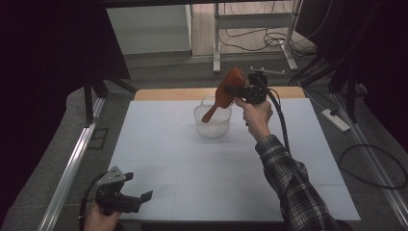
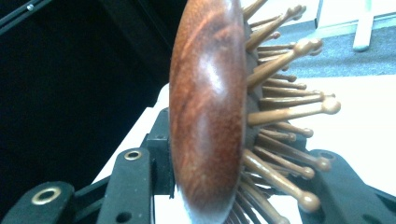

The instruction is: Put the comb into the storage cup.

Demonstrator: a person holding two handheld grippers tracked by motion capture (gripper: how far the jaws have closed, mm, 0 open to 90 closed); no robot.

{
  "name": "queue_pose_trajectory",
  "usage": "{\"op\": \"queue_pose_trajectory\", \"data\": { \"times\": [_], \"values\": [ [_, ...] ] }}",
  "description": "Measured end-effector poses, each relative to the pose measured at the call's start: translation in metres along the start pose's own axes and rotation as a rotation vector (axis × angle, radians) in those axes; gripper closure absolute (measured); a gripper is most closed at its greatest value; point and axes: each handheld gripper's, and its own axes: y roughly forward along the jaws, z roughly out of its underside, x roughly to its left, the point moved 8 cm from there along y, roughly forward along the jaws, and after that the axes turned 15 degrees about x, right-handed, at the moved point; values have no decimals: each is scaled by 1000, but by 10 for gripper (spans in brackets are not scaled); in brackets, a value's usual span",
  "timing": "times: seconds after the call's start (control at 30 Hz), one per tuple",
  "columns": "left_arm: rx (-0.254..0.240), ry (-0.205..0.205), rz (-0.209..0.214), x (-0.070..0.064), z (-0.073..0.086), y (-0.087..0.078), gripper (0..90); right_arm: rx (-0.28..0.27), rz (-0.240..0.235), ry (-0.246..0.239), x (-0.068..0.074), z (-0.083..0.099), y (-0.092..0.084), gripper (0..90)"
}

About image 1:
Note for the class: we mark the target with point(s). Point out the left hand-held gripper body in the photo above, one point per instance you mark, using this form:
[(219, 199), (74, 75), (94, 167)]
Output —
[(112, 195)]

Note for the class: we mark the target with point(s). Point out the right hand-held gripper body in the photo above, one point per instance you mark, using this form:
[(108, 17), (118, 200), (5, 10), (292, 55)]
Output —
[(255, 91)]

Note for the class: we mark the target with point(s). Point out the wooden paddle hairbrush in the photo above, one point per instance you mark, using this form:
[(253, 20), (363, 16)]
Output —
[(234, 77)]

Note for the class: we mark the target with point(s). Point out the white plastic basket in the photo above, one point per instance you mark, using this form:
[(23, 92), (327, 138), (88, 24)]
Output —
[(213, 130)]

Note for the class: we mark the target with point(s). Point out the person's right hand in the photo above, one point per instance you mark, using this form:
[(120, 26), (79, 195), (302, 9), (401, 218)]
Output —
[(258, 118)]

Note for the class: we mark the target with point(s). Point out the person's left hand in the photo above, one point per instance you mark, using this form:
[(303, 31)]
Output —
[(101, 221)]

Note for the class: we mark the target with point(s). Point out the black metal stand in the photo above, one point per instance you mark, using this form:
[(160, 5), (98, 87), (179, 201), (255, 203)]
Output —
[(352, 106), (88, 102)]

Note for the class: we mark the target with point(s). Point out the white power strip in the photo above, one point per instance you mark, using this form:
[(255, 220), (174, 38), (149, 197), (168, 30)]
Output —
[(335, 120)]

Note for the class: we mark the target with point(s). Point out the white cabinet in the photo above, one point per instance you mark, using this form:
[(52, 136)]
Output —
[(147, 29)]

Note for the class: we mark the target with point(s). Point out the dark curtain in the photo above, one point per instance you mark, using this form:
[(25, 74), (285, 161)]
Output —
[(385, 64), (48, 48)]

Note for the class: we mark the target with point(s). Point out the aluminium floor rail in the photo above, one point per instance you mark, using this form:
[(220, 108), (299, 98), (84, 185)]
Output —
[(356, 131), (69, 173)]

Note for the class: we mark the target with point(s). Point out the white metal desk frame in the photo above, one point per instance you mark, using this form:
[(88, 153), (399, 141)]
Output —
[(253, 20)]

